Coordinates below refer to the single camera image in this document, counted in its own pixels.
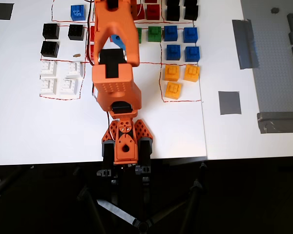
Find orange robot base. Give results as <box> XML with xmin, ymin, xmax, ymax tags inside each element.
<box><xmin>102</xmin><ymin>118</ymin><xmax>154</xmax><ymax>164</ymax></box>

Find black stand leg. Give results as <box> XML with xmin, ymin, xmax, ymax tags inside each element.
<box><xmin>0</xmin><ymin>168</ymin><xmax>24</xmax><ymax>203</ymax></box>

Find blue brick block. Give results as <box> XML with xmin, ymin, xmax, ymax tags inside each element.
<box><xmin>70</xmin><ymin>4</ymin><xmax>86</xmax><ymax>21</ymax></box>
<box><xmin>185</xmin><ymin>46</ymin><xmax>200</xmax><ymax>62</ymax></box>
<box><xmin>183</xmin><ymin>27</ymin><xmax>198</xmax><ymax>44</ymax></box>
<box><xmin>164</xmin><ymin>25</ymin><xmax>178</xmax><ymax>42</ymax></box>
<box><xmin>166</xmin><ymin>44</ymin><xmax>181</xmax><ymax>61</ymax></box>

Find white brick block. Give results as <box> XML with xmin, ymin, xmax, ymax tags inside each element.
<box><xmin>40</xmin><ymin>60</ymin><xmax>58</xmax><ymax>77</ymax></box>
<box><xmin>65</xmin><ymin>62</ymin><xmax>83</xmax><ymax>78</ymax></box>
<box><xmin>60</xmin><ymin>78</ymin><xmax>78</xmax><ymax>95</ymax></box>
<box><xmin>40</xmin><ymin>78</ymin><xmax>57</xmax><ymax>96</ymax></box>

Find square grey tape marker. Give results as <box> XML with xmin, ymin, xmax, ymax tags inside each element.
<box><xmin>218</xmin><ymin>91</ymin><xmax>242</xmax><ymax>115</ymax></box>

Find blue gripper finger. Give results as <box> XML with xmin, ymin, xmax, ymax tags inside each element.
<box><xmin>111</xmin><ymin>35</ymin><xmax>127</xmax><ymax>51</ymax></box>

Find wide grey tape strip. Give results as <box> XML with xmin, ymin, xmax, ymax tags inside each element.
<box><xmin>256</xmin><ymin>111</ymin><xmax>293</xmax><ymax>134</ymax></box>

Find grey studded baseplate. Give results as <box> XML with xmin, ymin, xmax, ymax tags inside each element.
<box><xmin>241</xmin><ymin>0</ymin><xmax>293</xmax><ymax>114</ymax></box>

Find black grey table clamp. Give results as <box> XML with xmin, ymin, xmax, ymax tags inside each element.
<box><xmin>96</xmin><ymin>140</ymin><xmax>118</xmax><ymax>185</ymax></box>
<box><xmin>134</xmin><ymin>137</ymin><xmax>153</xmax><ymax>187</ymax></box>

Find black tape patch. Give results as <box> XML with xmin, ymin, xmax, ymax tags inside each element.
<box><xmin>0</xmin><ymin>3</ymin><xmax>15</xmax><ymax>20</ymax></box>

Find long grey tape strip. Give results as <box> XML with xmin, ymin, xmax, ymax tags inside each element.
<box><xmin>231</xmin><ymin>19</ymin><xmax>260</xmax><ymax>70</ymax></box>

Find black tripod stand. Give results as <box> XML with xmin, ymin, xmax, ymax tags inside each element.
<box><xmin>77</xmin><ymin>162</ymin><xmax>208</xmax><ymax>234</ymax></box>

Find yellow brick block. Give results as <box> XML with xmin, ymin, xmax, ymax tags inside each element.
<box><xmin>165</xmin><ymin>82</ymin><xmax>182</xmax><ymax>99</ymax></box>
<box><xmin>164</xmin><ymin>65</ymin><xmax>180</xmax><ymax>82</ymax></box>
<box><xmin>184</xmin><ymin>64</ymin><xmax>200</xmax><ymax>82</ymax></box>

